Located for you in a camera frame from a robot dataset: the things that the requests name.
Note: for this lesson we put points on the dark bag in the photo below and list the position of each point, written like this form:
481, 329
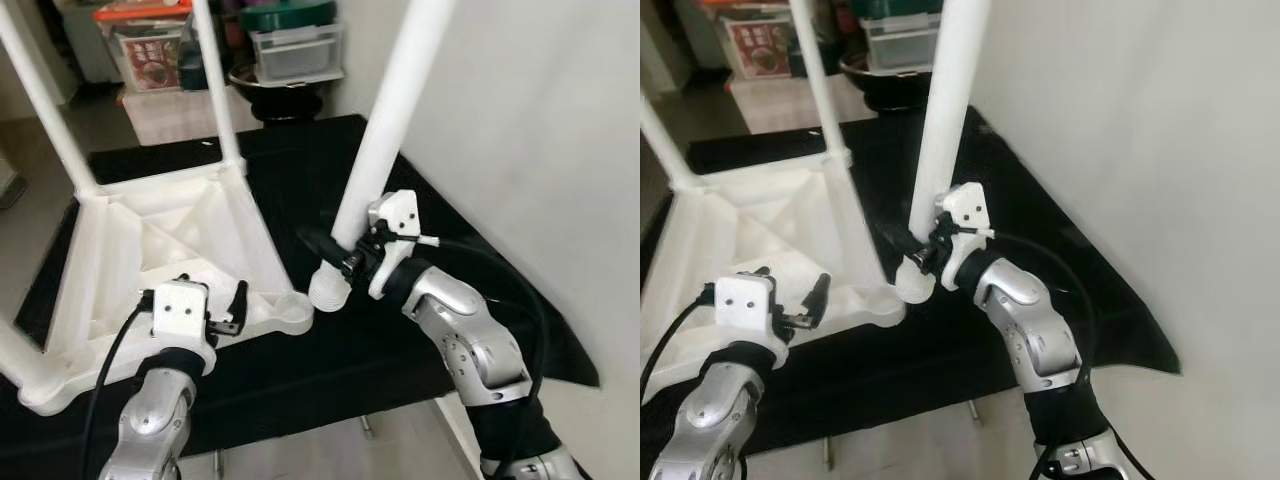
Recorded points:
193, 65

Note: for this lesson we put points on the clear box orange lid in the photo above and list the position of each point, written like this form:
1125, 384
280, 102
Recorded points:
140, 15
740, 8

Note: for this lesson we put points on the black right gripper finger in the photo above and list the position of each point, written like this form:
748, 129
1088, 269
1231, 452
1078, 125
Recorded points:
903, 243
325, 250

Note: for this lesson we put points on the red printed box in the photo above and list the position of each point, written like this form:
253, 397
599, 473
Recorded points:
762, 50
150, 62

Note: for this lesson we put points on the pale low box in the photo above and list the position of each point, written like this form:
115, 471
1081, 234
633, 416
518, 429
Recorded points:
180, 115
790, 105

